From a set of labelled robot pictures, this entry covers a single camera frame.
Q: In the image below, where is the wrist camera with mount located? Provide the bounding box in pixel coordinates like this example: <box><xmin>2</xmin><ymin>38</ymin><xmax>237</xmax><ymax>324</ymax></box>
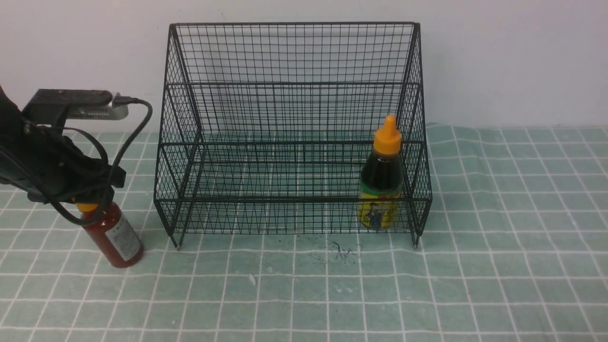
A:
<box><xmin>22</xmin><ymin>89</ymin><xmax>129</xmax><ymax>127</ymax></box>

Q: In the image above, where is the green checkered tablecloth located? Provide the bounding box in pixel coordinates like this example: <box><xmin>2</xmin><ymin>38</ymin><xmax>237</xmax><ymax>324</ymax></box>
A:
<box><xmin>1</xmin><ymin>124</ymin><xmax>607</xmax><ymax>342</ymax></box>

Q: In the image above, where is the black camera cable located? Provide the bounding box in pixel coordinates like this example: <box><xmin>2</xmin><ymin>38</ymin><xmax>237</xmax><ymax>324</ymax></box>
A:
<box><xmin>47</xmin><ymin>96</ymin><xmax>153</xmax><ymax>227</ymax></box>

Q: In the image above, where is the dark soy sauce bottle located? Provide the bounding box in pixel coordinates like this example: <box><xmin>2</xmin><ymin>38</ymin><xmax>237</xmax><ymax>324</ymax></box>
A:
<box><xmin>357</xmin><ymin>115</ymin><xmax>404</xmax><ymax>231</ymax></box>

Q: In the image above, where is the black wire mesh shelf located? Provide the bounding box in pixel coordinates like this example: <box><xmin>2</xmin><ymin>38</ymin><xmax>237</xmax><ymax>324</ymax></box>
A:
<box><xmin>153</xmin><ymin>21</ymin><xmax>433</xmax><ymax>247</ymax></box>

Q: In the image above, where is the red sauce bottle orange cap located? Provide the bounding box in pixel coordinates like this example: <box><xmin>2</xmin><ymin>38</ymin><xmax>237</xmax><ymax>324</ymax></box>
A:
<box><xmin>83</xmin><ymin>201</ymin><xmax>145</xmax><ymax>268</ymax></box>

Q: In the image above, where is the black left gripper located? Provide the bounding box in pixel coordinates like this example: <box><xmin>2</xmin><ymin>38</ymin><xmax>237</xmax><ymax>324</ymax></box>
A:
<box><xmin>0</xmin><ymin>92</ymin><xmax>126</xmax><ymax>203</ymax></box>

